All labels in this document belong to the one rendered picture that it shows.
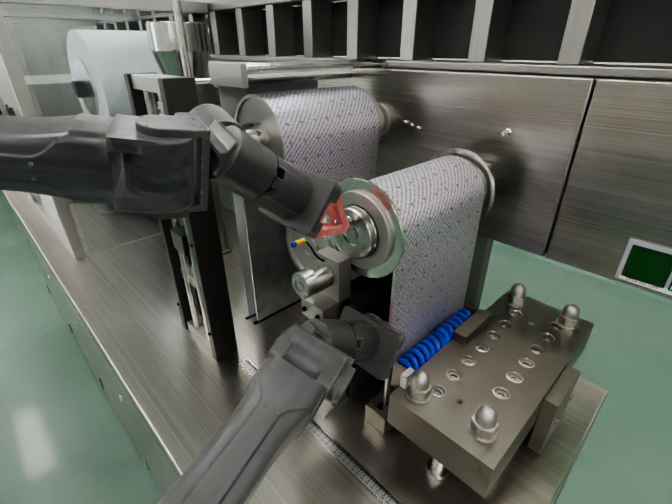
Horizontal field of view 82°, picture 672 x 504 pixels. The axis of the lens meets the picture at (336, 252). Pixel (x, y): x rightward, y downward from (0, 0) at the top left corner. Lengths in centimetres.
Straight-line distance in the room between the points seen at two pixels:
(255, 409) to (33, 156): 26
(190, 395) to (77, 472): 124
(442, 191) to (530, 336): 32
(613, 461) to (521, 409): 147
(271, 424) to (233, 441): 3
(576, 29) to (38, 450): 222
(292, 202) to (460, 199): 31
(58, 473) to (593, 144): 203
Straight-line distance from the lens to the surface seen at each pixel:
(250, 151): 38
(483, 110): 79
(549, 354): 75
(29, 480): 210
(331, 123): 72
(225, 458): 32
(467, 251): 72
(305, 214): 43
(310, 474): 68
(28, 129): 38
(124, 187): 39
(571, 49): 74
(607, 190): 74
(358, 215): 51
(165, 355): 92
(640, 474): 211
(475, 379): 66
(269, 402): 35
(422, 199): 56
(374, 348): 53
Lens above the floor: 148
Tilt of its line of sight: 28 degrees down
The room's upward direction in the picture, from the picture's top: straight up
